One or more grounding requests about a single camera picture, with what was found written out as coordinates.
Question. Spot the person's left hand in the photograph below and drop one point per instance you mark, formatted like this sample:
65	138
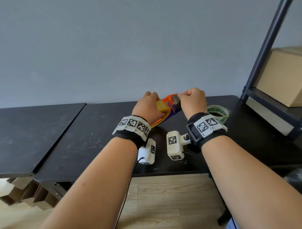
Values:
146	107

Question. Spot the person's right hand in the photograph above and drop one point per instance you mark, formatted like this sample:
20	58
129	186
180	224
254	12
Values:
194	102

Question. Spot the person's right fingers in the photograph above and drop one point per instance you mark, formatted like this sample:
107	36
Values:
186	94

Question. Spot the person's left fingers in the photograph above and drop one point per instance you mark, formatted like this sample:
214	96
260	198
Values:
151	94

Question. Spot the orange and blue tape dispenser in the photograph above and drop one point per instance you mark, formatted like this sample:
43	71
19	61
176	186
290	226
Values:
170	110

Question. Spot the person's right forearm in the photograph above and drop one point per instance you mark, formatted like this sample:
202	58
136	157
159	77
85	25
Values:
247	186

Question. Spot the person's left forearm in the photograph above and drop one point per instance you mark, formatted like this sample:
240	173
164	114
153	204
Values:
94	184

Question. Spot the yellow tape roll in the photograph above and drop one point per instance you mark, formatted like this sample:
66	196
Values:
162	106

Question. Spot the left wristband with marker tags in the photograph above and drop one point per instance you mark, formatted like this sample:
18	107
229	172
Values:
133	128

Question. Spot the wristband with marker tags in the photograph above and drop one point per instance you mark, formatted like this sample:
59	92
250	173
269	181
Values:
133	128
204	131

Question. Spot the right wristband with marker tags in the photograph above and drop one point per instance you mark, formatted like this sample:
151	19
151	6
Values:
204	131

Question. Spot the clear tape roll green print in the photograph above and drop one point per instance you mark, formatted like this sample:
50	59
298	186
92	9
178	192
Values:
223	116

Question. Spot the brown cardboard box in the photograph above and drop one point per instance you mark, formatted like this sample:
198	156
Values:
280	77

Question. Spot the cardboard honeycomb pieces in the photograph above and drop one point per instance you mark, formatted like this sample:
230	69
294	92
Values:
26	193

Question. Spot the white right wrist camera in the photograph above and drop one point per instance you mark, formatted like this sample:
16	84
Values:
175	145

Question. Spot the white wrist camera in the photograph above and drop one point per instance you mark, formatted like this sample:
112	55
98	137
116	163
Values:
147	153
175	145

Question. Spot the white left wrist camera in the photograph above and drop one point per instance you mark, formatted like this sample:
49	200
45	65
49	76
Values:
147	153

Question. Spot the black metal shelf frame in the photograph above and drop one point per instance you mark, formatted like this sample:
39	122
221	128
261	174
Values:
264	56

